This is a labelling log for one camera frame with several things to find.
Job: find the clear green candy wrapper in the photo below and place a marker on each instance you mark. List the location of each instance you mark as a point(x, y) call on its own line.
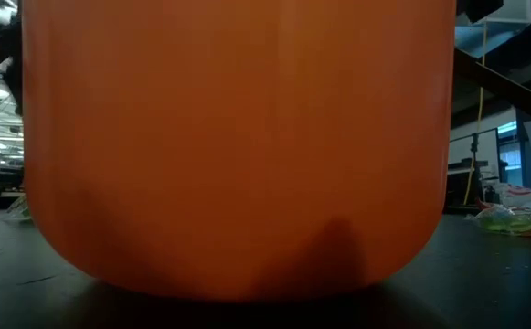
point(505, 221)

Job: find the black tripod stand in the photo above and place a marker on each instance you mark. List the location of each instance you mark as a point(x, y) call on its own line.
point(474, 155)

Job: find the orange plastic bucket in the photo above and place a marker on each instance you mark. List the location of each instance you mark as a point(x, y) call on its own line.
point(233, 137)

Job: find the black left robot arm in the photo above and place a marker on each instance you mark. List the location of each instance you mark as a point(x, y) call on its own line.
point(14, 82)

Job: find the white storage shelving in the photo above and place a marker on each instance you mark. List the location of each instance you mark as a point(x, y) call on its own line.
point(0, 137)

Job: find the translucent white box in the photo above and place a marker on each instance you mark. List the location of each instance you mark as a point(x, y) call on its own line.
point(514, 11)

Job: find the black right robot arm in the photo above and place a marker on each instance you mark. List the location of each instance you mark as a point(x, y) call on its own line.
point(480, 9)

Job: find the black table mat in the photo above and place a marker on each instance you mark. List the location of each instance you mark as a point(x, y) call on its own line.
point(475, 283)

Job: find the white board panel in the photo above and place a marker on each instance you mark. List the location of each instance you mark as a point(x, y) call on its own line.
point(486, 151)

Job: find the black background desk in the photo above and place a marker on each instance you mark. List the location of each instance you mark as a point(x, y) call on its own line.
point(459, 192)

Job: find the black pillar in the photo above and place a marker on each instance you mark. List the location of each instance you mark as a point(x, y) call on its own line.
point(526, 155)

